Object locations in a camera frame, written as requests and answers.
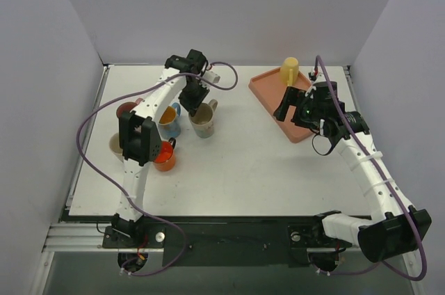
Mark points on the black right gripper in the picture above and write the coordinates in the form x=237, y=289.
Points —
x=295, y=106

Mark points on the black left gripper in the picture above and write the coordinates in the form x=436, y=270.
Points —
x=192, y=99

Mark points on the seashell coral mug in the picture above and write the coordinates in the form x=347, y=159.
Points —
x=203, y=119

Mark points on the blue butterfly mug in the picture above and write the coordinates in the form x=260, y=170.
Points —
x=168, y=125

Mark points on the yellow mug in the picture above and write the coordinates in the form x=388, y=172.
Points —
x=289, y=71

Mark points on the orange mug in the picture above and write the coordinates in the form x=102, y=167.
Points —
x=166, y=159

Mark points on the pink floral mug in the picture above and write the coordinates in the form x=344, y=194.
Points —
x=128, y=107

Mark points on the cream dragon pattern mug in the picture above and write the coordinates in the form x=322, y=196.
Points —
x=114, y=147

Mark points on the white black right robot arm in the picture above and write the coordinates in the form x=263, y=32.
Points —
x=395, y=225

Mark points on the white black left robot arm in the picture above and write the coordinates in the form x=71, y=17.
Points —
x=140, y=139

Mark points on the pink plastic tray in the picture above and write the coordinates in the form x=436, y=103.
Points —
x=269, y=89

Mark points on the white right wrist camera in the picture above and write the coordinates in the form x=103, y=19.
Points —
x=315, y=76

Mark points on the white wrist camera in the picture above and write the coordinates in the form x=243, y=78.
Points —
x=211, y=77
x=315, y=76

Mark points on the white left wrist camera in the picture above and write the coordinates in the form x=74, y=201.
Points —
x=211, y=77

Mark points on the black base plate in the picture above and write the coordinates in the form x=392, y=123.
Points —
x=229, y=241

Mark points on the aluminium rail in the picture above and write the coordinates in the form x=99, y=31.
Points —
x=73, y=237

